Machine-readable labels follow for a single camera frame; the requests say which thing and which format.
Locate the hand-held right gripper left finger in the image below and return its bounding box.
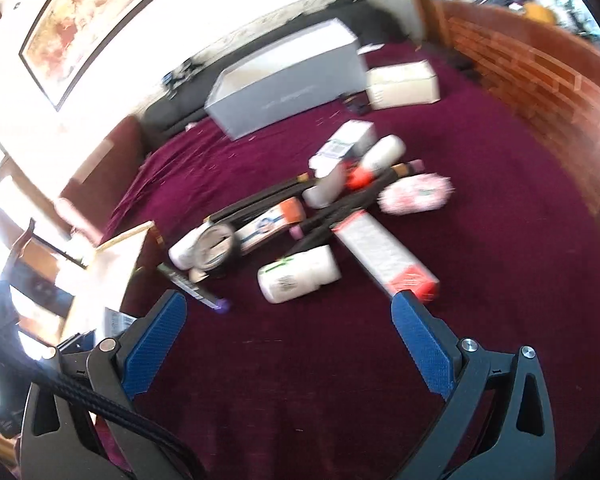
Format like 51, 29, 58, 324
20, 289, 201, 480

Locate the yellow object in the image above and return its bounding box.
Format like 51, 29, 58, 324
522, 2, 556, 26

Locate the black stick with yellow tip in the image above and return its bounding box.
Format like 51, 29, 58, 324
207, 172, 311, 224

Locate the maroon blanket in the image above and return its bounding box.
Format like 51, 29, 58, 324
95, 42, 600, 480

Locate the framed wall painting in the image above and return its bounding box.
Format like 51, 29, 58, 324
19, 0, 206, 111

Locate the white carton with barcode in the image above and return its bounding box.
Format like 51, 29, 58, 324
307, 120, 378, 179

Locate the orange and white toothpaste box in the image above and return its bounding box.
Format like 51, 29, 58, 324
232, 196, 307, 253

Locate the large grey open box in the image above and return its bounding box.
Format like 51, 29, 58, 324
203, 17, 368, 141

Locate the long red and white box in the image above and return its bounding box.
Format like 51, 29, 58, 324
330, 210, 440, 302

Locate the white bottle with green label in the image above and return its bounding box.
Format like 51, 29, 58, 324
257, 245, 342, 304

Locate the white bottle with orange cap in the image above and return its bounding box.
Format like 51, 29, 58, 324
345, 135, 407, 191

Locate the plain white bottle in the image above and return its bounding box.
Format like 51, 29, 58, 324
168, 225, 211, 270

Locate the pink patterned packet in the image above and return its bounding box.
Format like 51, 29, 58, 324
378, 172, 453, 216

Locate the cream cardboard box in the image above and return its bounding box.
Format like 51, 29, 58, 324
366, 60, 441, 111

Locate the black pen with purple tip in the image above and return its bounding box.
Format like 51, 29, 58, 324
156, 262, 231, 313

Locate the wooden brick-pattern panel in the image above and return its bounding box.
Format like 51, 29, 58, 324
410, 0, 600, 218

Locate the black braided cable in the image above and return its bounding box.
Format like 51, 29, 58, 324
0, 327, 203, 480

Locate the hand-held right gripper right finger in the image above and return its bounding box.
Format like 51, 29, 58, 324
390, 290, 557, 480

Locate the small white bottle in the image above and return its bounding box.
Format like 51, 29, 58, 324
302, 162, 348, 209

